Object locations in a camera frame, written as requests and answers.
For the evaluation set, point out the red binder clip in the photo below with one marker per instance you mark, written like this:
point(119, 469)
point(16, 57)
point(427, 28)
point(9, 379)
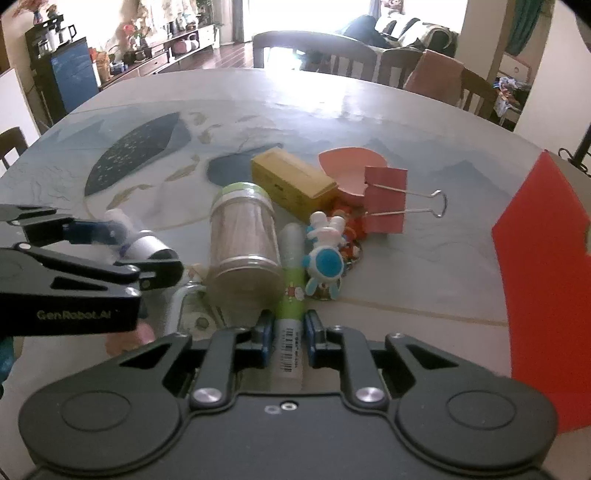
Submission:
point(385, 201)

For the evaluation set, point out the wooden tv cabinet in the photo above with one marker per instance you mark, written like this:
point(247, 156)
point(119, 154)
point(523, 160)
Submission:
point(169, 55)

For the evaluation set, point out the wooden chair with cloth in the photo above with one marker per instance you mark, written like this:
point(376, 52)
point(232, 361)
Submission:
point(473, 85)

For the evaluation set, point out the white red cardboard box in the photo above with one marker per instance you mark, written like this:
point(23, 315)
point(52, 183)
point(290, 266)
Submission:
point(542, 241)

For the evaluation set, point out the blue panel cabinet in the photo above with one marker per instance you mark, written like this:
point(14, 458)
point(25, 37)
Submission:
point(61, 67)

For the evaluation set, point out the sofa with clothes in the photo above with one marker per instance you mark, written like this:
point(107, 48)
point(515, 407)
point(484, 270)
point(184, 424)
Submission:
point(399, 31)

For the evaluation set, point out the yellow rectangular box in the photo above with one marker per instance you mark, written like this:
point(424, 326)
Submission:
point(295, 185)

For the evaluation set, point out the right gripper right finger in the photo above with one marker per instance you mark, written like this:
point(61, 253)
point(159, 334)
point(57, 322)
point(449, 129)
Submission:
point(346, 351)

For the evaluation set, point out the green marker pen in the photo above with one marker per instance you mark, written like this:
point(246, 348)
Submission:
point(287, 370)

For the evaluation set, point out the white blue rabbit toy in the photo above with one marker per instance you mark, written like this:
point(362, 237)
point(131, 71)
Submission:
point(324, 263)

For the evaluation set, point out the clear jar green lid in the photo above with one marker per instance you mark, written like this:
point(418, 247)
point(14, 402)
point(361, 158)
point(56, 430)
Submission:
point(244, 259)

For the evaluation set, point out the pink heart-shaped dish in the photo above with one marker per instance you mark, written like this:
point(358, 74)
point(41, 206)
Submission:
point(347, 167)

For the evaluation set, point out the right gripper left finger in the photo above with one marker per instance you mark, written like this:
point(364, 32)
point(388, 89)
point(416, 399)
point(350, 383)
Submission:
point(228, 352)

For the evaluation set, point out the wooden chair left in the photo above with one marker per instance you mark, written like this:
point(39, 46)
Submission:
point(323, 52)

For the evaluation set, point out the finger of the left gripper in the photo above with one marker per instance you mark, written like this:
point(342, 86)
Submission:
point(156, 274)
point(93, 231)

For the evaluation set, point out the orange keychain toy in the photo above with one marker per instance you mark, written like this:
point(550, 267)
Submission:
point(351, 247)

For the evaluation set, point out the pink cloth on chair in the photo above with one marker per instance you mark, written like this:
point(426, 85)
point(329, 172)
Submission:
point(438, 77)

